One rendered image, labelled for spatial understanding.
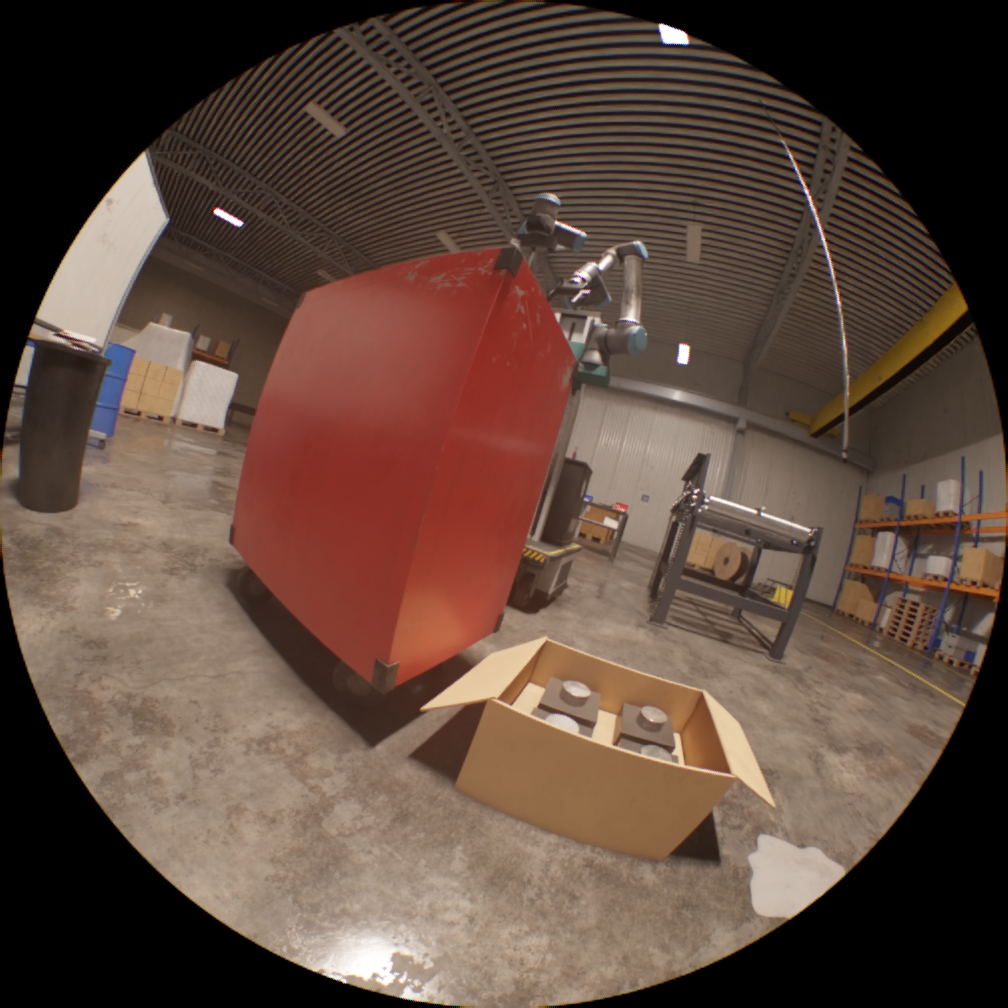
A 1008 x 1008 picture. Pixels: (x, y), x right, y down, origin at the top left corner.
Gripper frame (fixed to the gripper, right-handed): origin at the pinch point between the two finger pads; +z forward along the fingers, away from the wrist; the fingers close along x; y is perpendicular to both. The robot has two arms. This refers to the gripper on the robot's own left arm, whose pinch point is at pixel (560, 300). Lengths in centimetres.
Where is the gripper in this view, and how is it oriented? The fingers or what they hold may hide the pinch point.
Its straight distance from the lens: 144.9
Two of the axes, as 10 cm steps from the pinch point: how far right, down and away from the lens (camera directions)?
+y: -3.2, -4.8, -8.2
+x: 7.7, 3.7, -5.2
